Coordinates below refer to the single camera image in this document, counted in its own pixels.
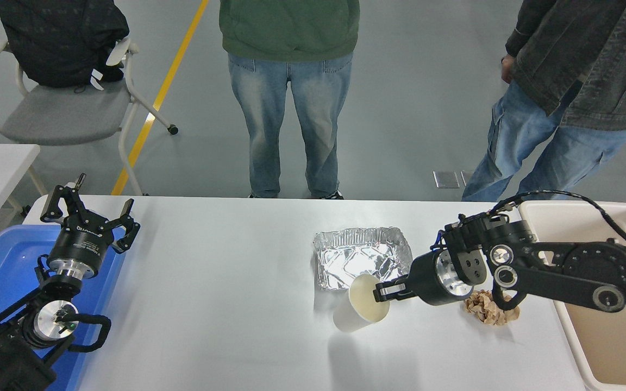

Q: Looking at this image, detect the white paper cup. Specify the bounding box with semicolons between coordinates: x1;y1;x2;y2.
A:
333;273;391;333

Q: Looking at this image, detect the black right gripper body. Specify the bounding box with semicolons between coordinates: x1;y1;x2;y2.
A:
409;251;458;307

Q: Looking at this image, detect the person's hand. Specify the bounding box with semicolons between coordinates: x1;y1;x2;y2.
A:
500;53;516;85

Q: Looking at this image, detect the grey white chair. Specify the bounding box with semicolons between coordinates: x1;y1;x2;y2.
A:
0;37;179;196

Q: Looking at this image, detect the person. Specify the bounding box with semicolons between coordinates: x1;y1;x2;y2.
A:
218;0;361;199
461;0;626;203

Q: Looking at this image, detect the blue plastic tray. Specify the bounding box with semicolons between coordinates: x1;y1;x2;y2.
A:
0;224;127;391

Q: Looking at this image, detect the tan paper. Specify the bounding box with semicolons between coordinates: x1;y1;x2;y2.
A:
464;289;521;326

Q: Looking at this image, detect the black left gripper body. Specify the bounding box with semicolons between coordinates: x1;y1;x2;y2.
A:
47;216;116;270

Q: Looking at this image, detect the black backpack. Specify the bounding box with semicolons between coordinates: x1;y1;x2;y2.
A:
0;0;130;89

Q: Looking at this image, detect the large pale bin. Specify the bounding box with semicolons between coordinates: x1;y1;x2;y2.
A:
518;200;626;391

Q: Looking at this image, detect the silver foil tray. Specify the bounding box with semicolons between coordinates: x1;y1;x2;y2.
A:
313;226;414;292

